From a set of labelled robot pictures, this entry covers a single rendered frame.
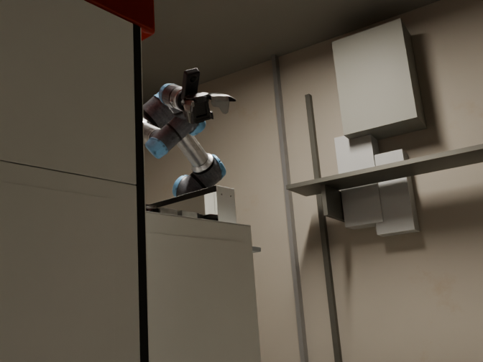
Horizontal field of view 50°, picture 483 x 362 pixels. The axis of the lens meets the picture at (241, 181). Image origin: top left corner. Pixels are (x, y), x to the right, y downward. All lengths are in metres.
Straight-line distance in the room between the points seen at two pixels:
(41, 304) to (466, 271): 3.16
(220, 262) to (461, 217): 2.49
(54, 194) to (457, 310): 3.15
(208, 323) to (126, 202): 0.55
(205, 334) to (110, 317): 0.52
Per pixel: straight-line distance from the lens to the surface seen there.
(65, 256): 1.02
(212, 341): 1.56
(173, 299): 1.45
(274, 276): 4.26
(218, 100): 1.59
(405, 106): 3.77
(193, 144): 2.28
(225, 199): 1.77
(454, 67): 4.11
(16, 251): 0.98
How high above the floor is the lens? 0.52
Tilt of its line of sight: 15 degrees up
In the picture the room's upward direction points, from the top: 4 degrees counter-clockwise
